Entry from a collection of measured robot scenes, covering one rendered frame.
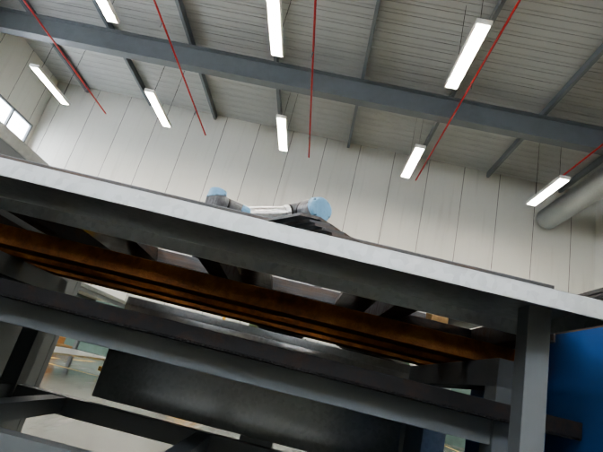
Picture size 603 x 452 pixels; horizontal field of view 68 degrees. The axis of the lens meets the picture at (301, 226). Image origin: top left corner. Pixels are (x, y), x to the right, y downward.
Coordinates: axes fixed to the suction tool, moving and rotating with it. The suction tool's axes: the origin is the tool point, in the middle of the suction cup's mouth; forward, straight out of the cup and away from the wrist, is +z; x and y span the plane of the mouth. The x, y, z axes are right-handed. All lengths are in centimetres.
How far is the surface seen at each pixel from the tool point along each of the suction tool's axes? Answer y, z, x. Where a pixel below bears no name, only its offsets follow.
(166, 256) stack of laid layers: -8.1, 2.1, -8.9
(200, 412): 17, 53, 8
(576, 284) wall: 623, -363, 1013
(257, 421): 38, 51, 10
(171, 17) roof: -439, -634, 572
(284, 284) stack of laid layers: 37.5, 2.0, -4.2
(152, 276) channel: 12, 18, -57
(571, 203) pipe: 520, -499, 836
